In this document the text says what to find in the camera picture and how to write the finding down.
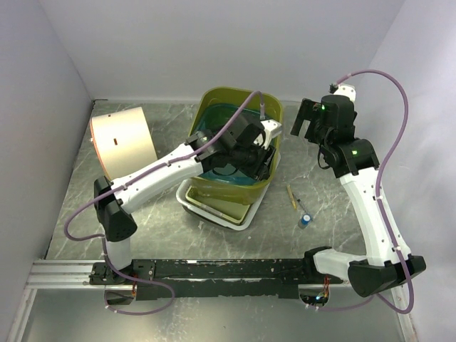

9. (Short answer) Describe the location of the small blue capped vial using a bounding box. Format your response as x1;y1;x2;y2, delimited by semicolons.
298;214;312;229

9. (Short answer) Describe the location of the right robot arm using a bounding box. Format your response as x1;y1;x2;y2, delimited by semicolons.
291;94;426;297

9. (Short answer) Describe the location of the translucent blue plastic container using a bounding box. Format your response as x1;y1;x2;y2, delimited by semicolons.
192;103;277;186

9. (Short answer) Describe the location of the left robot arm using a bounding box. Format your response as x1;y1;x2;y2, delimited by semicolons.
94;113;281;284

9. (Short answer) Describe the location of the beige cylindrical roll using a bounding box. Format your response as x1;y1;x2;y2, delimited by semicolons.
89;107;157;180

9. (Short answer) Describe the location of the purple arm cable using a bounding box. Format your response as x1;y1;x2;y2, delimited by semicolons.
63;90;265;316
306;68;416;315

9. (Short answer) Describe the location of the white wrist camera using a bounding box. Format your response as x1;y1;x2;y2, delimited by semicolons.
256;119;282;149
329;83;356;103

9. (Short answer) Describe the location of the yellow pencil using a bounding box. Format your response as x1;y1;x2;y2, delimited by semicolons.
286;184;297;210

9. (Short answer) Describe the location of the aluminium front frame rail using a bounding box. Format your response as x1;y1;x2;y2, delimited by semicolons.
9;260;418;341

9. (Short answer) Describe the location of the white plastic tray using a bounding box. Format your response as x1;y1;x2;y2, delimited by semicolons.
176;180;269;231

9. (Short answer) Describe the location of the clear syringe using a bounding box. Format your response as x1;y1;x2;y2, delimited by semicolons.
296;199;308;214

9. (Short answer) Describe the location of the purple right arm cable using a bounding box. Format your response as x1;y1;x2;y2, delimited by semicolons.
306;68;416;315

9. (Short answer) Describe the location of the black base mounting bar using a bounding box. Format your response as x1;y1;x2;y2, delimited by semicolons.
88;258;344;301

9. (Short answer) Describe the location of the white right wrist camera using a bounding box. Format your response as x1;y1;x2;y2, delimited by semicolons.
329;83;356;103

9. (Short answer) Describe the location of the olive green plastic tub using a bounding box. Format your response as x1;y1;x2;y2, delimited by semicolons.
189;87;283;205

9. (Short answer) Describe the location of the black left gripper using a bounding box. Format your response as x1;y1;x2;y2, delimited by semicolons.
232;139;279;184

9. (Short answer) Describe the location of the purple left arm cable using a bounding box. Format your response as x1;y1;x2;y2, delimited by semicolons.
63;90;265;316

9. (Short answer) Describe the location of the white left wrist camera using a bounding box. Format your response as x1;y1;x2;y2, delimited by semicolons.
256;119;282;149

